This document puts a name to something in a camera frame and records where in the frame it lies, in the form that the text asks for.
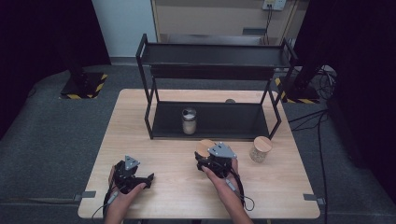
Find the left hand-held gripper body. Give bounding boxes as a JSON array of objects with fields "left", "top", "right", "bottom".
[{"left": 112, "top": 155, "right": 148, "bottom": 194}]

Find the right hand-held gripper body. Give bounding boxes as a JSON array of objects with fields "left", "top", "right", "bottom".
[{"left": 202, "top": 142, "right": 237, "bottom": 179}]

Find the small jar with wooden lid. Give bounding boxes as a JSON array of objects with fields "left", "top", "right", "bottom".
[{"left": 195, "top": 138, "right": 217, "bottom": 159}]

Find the glass jar with metal lid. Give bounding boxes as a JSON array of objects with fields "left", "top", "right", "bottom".
[{"left": 181, "top": 107, "right": 198, "bottom": 135}]

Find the black two-tier metal rack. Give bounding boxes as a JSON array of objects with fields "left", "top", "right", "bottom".
[{"left": 135, "top": 33, "right": 299, "bottom": 141}]

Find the person's left hand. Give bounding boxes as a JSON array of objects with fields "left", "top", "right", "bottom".
[{"left": 106, "top": 166, "right": 148, "bottom": 216}]

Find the person's right hand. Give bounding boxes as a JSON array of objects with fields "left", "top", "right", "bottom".
[{"left": 201, "top": 158, "right": 241, "bottom": 200}]

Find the wide jar with wooden lid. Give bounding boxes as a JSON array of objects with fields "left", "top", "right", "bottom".
[{"left": 248, "top": 135, "right": 274, "bottom": 164}]

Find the black stand with striped base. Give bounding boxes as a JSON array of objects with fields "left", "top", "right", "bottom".
[
  {"left": 59, "top": 59, "right": 109, "bottom": 101},
  {"left": 274, "top": 46, "right": 328, "bottom": 105}
]

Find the grey cabinet label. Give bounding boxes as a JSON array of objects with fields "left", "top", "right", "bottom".
[{"left": 242, "top": 27, "right": 267, "bottom": 35}]

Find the beige wooden cabinet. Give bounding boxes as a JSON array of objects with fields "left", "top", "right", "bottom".
[{"left": 150, "top": 0, "right": 310, "bottom": 45}]

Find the dark curtain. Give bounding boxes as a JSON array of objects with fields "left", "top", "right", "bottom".
[
  {"left": 0, "top": 0, "right": 112, "bottom": 138},
  {"left": 293, "top": 0, "right": 396, "bottom": 195}
]

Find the left hand-held gripper cable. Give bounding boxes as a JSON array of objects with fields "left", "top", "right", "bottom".
[{"left": 92, "top": 186, "right": 120, "bottom": 224}]

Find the hand-held gripper cable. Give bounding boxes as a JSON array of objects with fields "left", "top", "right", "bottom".
[
  {"left": 92, "top": 186, "right": 120, "bottom": 224},
  {"left": 218, "top": 161, "right": 256, "bottom": 213}
]

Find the right hand-held gripper cable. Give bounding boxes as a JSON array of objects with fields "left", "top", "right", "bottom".
[{"left": 218, "top": 161, "right": 256, "bottom": 213}]

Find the grey table bracket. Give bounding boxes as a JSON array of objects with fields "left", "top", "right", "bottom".
[
  {"left": 73, "top": 190, "right": 97, "bottom": 202},
  {"left": 303, "top": 193, "right": 327, "bottom": 205}
]

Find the long black floor cable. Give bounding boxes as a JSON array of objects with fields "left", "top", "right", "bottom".
[{"left": 317, "top": 111, "right": 329, "bottom": 224}]

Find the bundle of floor cables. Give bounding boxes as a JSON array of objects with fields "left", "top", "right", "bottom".
[{"left": 316, "top": 65, "right": 338, "bottom": 101}]

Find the black power cable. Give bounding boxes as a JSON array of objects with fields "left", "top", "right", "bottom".
[{"left": 262, "top": 7, "right": 274, "bottom": 45}]

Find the white wall socket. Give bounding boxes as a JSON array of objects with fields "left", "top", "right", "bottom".
[{"left": 262, "top": 0, "right": 287, "bottom": 12}]

